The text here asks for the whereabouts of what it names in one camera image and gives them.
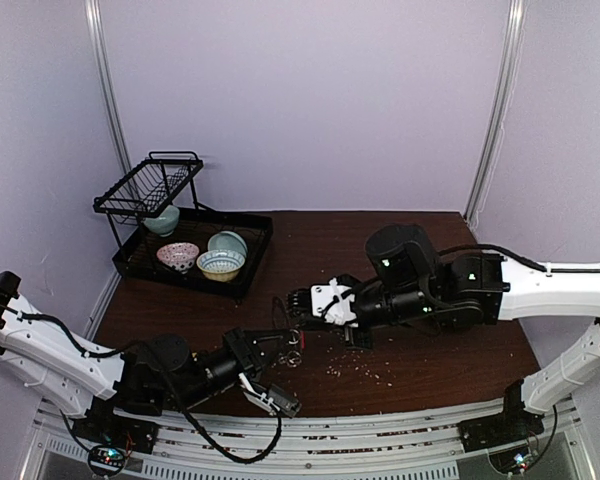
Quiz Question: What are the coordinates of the aluminium wall post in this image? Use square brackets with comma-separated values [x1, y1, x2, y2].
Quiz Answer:
[464, 0, 527, 230]
[84, 0, 132, 174]

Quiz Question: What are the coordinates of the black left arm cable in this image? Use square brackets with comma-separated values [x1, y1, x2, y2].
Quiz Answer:
[179, 394, 284, 464]

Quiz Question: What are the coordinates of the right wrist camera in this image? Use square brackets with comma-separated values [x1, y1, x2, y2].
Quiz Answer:
[286, 275, 362, 321]

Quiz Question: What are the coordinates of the red patterned bowl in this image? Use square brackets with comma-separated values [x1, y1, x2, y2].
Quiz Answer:
[156, 242, 200, 274]

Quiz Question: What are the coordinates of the left aluminium wall post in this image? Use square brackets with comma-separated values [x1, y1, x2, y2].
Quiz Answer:
[84, 0, 132, 174]

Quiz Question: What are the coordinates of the yellow blue patterned bowl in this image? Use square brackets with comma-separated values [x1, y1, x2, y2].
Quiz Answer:
[196, 249, 246, 283]

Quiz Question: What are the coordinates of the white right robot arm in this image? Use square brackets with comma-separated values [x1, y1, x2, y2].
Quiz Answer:
[287, 224, 600, 442]

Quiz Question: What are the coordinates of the celadon green bowl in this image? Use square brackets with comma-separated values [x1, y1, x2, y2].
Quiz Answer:
[142, 205, 180, 237]

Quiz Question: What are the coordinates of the light blue bowl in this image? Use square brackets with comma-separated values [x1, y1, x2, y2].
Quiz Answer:
[207, 230, 248, 258]

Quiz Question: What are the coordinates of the right aluminium wall post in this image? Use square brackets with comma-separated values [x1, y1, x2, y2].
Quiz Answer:
[464, 0, 527, 230]

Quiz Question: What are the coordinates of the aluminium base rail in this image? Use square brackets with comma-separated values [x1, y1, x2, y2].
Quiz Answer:
[16, 398, 600, 479]

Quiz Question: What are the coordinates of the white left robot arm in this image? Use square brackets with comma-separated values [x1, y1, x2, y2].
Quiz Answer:
[0, 271, 300, 444]

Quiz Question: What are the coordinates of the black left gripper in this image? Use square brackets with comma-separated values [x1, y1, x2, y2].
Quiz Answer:
[171, 327, 292, 414]

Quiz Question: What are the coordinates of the black wire dish rack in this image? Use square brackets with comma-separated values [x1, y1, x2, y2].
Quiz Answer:
[93, 151, 273, 299]

